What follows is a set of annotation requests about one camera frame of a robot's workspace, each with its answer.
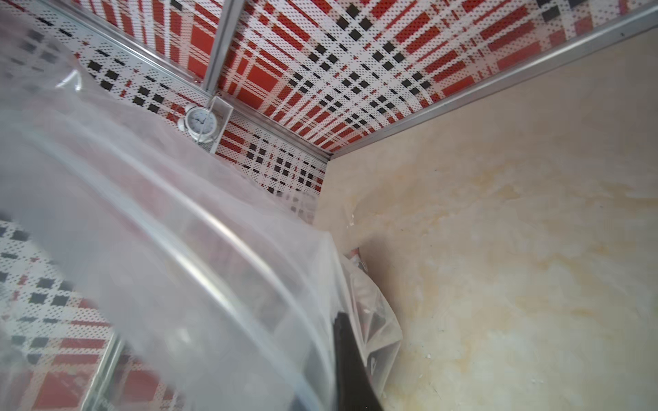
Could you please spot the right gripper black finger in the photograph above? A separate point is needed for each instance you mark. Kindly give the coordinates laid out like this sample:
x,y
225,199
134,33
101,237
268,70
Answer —
x,y
354,391

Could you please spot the clear plastic vacuum bag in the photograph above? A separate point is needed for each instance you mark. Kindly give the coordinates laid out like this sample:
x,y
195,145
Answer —
x,y
212,281

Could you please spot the white alarm clock on shelf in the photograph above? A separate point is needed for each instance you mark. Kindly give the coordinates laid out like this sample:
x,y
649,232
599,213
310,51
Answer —
x,y
199,123

